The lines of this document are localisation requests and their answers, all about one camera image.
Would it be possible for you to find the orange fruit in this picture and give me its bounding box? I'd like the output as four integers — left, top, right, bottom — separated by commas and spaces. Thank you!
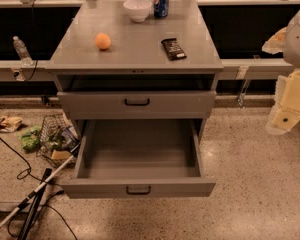
95, 33, 111, 50

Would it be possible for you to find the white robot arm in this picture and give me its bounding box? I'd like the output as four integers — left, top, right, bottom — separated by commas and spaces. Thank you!
262, 10, 300, 135

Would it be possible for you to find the grey open lower drawer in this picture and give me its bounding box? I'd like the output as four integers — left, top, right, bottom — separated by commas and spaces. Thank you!
62, 119, 215, 199

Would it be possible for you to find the grey drawer cabinet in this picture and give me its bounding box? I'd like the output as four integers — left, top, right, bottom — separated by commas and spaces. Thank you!
47, 0, 223, 132

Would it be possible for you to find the grey upper drawer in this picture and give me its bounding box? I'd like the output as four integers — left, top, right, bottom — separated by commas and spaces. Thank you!
58, 91, 216, 120

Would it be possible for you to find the dark snack bar wrapper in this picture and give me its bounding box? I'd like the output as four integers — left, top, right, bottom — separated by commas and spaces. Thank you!
161, 38, 187, 61

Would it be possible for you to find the blue Pepsi can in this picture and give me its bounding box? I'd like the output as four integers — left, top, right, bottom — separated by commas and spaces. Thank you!
154, 0, 169, 18

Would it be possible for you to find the white ceramic bowl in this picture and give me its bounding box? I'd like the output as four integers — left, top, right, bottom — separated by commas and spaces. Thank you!
123, 0, 152, 23

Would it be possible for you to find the white and black stick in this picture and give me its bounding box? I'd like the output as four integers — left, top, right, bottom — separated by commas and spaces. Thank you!
0, 155, 75, 229

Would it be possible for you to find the yellow sponge block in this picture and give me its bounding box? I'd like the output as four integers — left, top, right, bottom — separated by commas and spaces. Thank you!
51, 150, 71, 160

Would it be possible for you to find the green snack bag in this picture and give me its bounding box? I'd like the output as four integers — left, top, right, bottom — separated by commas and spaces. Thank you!
19, 125, 41, 153

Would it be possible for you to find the clear plastic water bottle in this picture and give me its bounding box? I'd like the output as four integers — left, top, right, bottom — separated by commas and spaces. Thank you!
13, 36, 33, 66

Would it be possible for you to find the crumpled tan bag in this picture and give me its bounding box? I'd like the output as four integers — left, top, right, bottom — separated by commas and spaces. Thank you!
0, 116, 22, 132

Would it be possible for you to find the black tripod leg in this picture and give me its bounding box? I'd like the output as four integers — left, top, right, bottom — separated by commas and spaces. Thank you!
17, 167, 53, 240

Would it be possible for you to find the wire mesh basket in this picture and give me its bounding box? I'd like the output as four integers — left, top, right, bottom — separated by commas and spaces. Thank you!
37, 114, 80, 167

